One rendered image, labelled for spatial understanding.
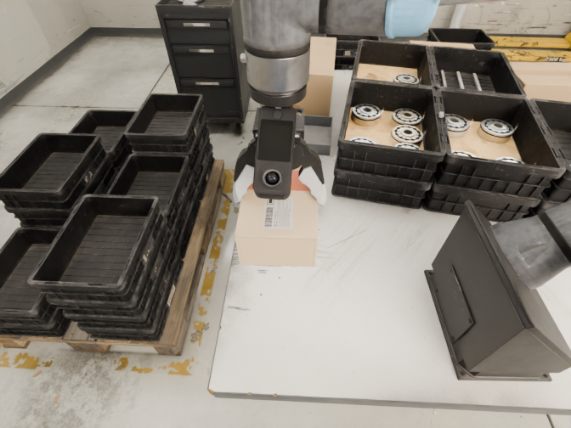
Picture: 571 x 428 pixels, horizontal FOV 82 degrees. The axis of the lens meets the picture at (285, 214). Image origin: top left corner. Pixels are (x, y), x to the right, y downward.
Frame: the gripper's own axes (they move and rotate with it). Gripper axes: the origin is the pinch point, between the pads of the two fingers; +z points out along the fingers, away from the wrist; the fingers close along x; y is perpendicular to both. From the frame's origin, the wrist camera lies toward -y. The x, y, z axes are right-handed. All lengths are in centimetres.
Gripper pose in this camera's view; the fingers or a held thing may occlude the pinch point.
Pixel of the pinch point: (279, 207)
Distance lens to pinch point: 53.5
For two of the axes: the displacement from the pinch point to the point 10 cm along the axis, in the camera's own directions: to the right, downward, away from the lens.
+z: 0.0, 6.8, 7.4
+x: -10.0, -0.3, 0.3
